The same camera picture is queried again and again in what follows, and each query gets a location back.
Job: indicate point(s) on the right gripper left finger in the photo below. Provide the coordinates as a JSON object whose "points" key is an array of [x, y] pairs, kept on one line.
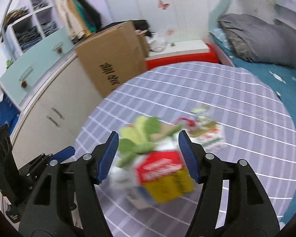
{"points": [[64, 202]]}

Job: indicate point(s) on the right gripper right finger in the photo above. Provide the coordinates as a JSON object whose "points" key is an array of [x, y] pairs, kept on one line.
{"points": [[249, 210]]}

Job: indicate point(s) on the cream lower cabinet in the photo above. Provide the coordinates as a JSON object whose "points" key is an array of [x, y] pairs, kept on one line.
{"points": [[54, 111]]}

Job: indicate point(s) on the red green printed wrapper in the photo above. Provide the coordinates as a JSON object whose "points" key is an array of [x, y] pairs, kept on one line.
{"points": [[203, 129]]}

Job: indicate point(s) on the pine cone ornament left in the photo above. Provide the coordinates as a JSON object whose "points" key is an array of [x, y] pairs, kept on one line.
{"points": [[23, 84]]}

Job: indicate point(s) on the mint drawer unit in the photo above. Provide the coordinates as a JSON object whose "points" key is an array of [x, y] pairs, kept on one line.
{"points": [[33, 64]]}

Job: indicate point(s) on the large brown cardboard box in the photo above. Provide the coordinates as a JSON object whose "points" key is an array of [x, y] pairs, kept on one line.
{"points": [[112, 57]]}

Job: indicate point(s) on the teal bed sheet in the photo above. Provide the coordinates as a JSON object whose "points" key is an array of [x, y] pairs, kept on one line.
{"points": [[279, 78]]}

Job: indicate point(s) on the cream hanging jacket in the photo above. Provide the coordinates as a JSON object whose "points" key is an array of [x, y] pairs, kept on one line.
{"points": [[71, 23]]}

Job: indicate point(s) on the green hanging garment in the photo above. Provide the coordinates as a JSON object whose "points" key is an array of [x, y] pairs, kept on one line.
{"points": [[85, 16]]}

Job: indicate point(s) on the white plastic bag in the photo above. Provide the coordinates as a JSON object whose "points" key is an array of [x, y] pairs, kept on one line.
{"points": [[157, 44]]}

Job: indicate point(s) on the white open wardrobe shelves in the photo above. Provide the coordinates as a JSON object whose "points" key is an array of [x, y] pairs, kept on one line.
{"points": [[25, 23]]}

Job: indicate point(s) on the black hanging garment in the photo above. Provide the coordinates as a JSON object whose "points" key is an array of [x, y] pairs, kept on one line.
{"points": [[93, 13]]}

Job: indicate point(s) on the grey folded duvet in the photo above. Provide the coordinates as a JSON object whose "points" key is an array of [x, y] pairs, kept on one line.
{"points": [[256, 41]]}

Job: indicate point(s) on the red and white bench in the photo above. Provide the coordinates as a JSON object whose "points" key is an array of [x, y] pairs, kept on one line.
{"points": [[180, 52]]}

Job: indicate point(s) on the pink butterfly wall sticker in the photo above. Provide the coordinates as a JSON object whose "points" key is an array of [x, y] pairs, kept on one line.
{"points": [[162, 5]]}

